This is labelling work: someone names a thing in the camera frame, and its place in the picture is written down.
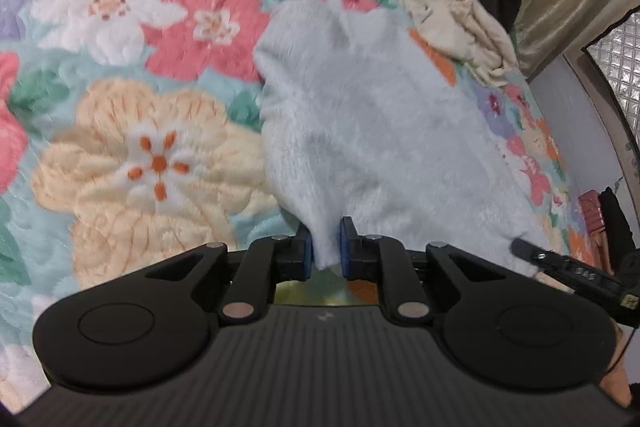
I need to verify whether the light grey fleece garment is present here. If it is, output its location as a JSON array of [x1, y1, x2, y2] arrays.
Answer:
[[253, 0, 549, 277]]

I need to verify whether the person's right hand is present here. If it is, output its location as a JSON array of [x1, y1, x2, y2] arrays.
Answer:
[[600, 323, 632, 409]]

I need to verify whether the floral quilt bedspread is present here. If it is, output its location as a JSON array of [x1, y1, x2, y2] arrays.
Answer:
[[0, 0, 599, 415]]

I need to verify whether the silver quilted foil panel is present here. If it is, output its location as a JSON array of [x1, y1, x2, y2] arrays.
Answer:
[[587, 6, 640, 141]]

